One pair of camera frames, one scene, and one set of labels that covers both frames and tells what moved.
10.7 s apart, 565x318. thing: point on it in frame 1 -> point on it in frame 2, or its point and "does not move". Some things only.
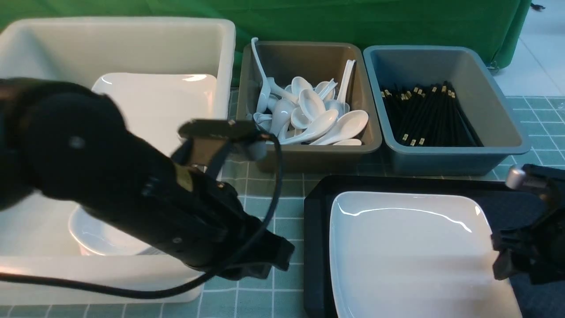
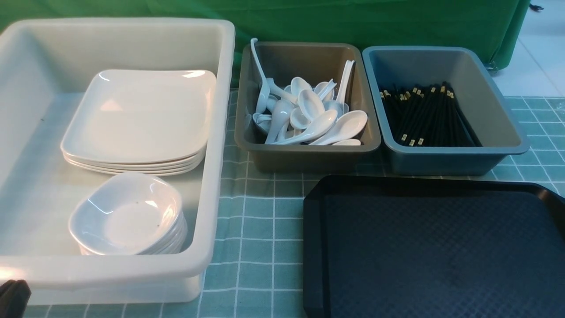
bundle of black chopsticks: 430,116 does not move
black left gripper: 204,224 -> 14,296
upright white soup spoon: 264,94 does not move
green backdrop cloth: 496,26 does not move
